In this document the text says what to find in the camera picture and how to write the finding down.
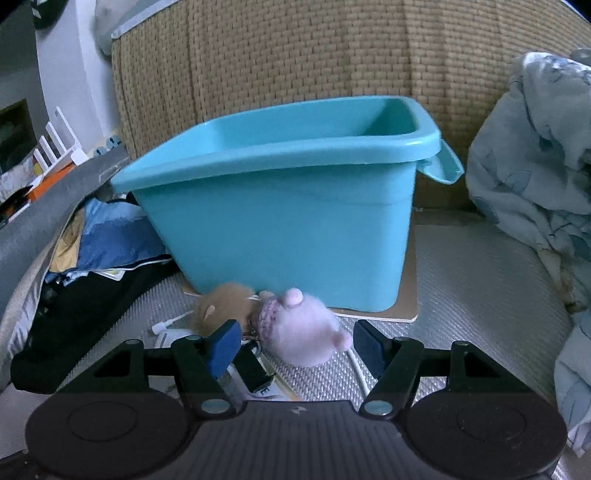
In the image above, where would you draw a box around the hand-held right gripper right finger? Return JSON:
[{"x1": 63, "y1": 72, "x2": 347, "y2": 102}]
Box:
[{"x1": 353, "y1": 319, "x2": 536, "y2": 418}]

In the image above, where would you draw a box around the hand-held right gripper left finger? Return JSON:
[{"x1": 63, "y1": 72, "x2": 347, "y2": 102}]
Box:
[{"x1": 55, "y1": 320, "x2": 243, "y2": 415}]

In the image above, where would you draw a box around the brown plush toy keychain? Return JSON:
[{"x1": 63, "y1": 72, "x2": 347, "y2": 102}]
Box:
[{"x1": 191, "y1": 282, "x2": 259, "y2": 335}]

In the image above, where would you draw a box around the pink plush toy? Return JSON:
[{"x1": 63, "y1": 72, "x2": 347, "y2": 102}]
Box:
[{"x1": 256, "y1": 287, "x2": 352, "y2": 367}]

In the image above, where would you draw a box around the teal plastic bin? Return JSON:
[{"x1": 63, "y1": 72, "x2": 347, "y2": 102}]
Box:
[{"x1": 111, "y1": 95, "x2": 465, "y2": 313}]

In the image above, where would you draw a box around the black clothing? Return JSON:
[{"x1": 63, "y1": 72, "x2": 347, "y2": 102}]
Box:
[{"x1": 9, "y1": 258, "x2": 195, "y2": 395}]

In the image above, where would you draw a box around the blue clothing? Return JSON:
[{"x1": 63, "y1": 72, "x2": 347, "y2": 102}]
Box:
[{"x1": 76, "y1": 198, "x2": 167, "y2": 273}]

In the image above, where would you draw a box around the yellow cloth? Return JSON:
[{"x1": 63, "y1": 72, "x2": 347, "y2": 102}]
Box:
[{"x1": 48, "y1": 222, "x2": 86, "y2": 273}]

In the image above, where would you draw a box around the orange flat box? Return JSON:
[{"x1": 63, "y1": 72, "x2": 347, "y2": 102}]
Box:
[{"x1": 28, "y1": 164, "x2": 77, "y2": 199}]

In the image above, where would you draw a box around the floral grey blanket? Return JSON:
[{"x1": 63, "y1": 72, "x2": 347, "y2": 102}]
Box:
[{"x1": 465, "y1": 48, "x2": 591, "y2": 444}]

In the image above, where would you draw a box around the white router with antennas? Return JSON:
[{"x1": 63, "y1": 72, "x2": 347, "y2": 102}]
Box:
[{"x1": 32, "y1": 106, "x2": 90, "y2": 169}]

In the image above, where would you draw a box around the woven rattan headboard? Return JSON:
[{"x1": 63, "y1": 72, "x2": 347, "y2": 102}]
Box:
[{"x1": 111, "y1": 0, "x2": 591, "y2": 222}]

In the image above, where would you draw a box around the white charging cable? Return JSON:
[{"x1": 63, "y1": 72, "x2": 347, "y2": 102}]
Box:
[{"x1": 151, "y1": 311, "x2": 372, "y2": 398}]

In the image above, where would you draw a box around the dark picture frame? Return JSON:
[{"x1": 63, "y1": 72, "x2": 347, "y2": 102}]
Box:
[{"x1": 0, "y1": 99, "x2": 38, "y2": 174}]

